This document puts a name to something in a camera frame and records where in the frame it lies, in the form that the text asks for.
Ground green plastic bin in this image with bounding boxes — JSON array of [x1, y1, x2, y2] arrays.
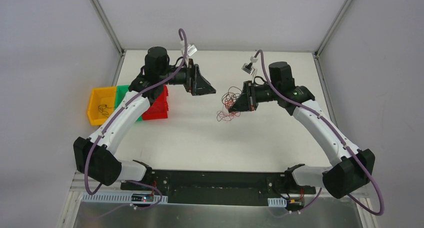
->
[[114, 85, 129, 110]]

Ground aluminium frame rail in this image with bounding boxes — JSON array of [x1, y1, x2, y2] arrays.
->
[[70, 169, 369, 198]]

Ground red orange cable bundle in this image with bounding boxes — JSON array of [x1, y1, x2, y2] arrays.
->
[[215, 86, 245, 123]]

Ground controller circuit board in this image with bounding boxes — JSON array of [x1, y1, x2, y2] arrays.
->
[[131, 193, 154, 203], [285, 201, 304, 212]]

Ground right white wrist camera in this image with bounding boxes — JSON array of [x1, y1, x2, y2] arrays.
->
[[241, 56, 258, 78]]

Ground left controller circuit board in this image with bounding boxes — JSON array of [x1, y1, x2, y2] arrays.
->
[[131, 193, 154, 203]]

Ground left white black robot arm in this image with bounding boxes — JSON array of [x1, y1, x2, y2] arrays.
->
[[73, 43, 216, 191]]

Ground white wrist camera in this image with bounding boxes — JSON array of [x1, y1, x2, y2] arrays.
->
[[180, 40, 198, 58], [241, 56, 258, 78]]

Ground white slotted cable duct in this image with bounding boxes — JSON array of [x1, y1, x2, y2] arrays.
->
[[81, 192, 168, 205], [267, 197, 287, 208]]

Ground yellow plastic bin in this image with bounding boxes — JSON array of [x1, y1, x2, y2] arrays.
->
[[87, 86, 117, 126]]

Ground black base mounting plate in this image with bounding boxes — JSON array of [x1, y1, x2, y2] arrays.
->
[[141, 169, 316, 206]]

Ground dark thin cable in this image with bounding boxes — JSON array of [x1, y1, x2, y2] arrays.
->
[[97, 103, 113, 118]]

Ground left white slotted cable duct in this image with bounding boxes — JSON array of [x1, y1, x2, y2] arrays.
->
[[81, 192, 168, 205]]

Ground right controller circuit board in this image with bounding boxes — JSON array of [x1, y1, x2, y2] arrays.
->
[[285, 201, 304, 212]]

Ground right white slotted cable duct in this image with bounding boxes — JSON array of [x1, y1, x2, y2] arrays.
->
[[267, 197, 287, 208]]

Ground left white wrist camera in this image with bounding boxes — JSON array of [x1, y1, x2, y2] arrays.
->
[[180, 40, 198, 58]]

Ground red plastic bin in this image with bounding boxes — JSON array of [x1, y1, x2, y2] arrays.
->
[[141, 85, 169, 121]]

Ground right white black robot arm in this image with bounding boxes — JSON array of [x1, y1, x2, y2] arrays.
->
[[228, 61, 375, 199]]

